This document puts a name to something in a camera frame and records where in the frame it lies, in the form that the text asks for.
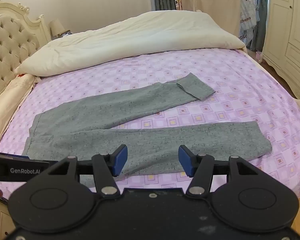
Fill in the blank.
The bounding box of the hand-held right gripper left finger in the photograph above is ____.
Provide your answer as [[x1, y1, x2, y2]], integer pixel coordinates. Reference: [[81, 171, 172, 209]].
[[41, 144, 128, 196]]

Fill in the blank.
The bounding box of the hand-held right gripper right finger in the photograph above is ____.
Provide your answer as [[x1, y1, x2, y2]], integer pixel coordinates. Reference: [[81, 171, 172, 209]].
[[178, 145, 268, 196]]

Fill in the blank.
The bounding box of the grey-green towel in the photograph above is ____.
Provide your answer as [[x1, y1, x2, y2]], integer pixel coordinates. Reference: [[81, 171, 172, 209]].
[[22, 72, 272, 188]]

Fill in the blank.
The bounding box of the cream nightstand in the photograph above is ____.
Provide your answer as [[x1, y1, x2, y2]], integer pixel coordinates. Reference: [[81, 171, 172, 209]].
[[0, 199, 15, 239]]

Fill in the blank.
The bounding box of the cream pillow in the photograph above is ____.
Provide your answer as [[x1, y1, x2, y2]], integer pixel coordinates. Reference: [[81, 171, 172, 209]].
[[0, 74, 37, 146]]

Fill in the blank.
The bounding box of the purple patterned bed sheet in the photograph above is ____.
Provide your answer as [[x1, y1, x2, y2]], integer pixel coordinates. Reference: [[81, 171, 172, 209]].
[[0, 47, 300, 200]]

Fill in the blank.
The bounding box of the cream duvet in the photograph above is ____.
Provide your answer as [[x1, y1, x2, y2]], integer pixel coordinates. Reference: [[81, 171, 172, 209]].
[[15, 10, 247, 78]]

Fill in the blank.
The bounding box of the cream tufted headboard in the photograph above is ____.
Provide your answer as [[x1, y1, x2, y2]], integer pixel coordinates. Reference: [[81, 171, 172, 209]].
[[0, 0, 52, 103]]

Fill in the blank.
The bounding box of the bedside lamp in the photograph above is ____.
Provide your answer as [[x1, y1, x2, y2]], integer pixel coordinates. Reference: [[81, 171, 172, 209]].
[[49, 19, 65, 39]]

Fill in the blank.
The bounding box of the printed hanging cloth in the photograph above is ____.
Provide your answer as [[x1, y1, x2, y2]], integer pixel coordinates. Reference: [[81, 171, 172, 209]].
[[236, 0, 260, 46]]

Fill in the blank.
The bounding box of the cream wardrobe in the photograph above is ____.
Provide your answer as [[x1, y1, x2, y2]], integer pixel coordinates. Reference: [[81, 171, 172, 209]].
[[262, 0, 300, 99]]

